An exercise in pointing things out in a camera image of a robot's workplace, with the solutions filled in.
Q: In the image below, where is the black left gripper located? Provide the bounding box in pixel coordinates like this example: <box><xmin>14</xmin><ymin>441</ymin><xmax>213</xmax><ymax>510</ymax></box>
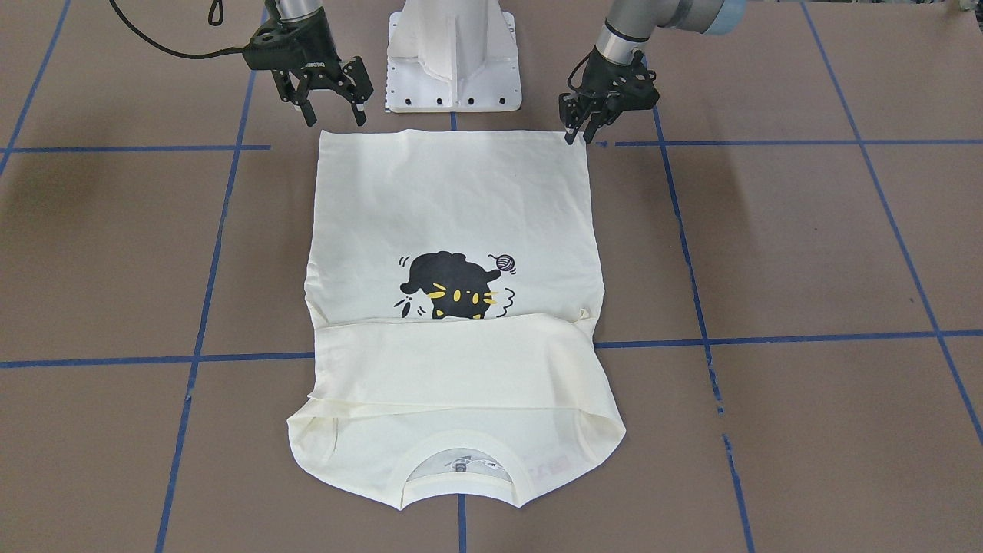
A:
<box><xmin>558</xmin><ymin>47</ymin><xmax>660</xmax><ymax>146</ymax></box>

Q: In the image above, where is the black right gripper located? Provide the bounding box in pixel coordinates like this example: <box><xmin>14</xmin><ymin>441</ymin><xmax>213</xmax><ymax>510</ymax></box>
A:
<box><xmin>243</xmin><ymin>17</ymin><xmax>373</xmax><ymax>127</ymax></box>

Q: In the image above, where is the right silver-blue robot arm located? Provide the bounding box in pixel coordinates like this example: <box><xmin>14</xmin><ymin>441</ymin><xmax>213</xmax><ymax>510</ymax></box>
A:
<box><xmin>243</xmin><ymin>1</ymin><xmax>373</xmax><ymax>127</ymax></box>

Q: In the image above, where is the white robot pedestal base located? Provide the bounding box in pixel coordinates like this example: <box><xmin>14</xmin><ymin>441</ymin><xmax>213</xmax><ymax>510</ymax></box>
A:
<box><xmin>384</xmin><ymin>1</ymin><xmax>522</xmax><ymax>113</ymax></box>

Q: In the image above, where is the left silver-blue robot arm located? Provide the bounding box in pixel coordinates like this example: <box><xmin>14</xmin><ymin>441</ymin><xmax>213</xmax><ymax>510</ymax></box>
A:
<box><xmin>558</xmin><ymin>1</ymin><xmax>746</xmax><ymax>144</ymax></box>

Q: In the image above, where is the cream long-sleeve cat shirt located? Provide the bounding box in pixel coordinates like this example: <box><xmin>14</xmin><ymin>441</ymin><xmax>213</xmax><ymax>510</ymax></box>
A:
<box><xmin>287</xmin><ymin>130</ymin><xmax>626</xmax><ymax>510</ymax></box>

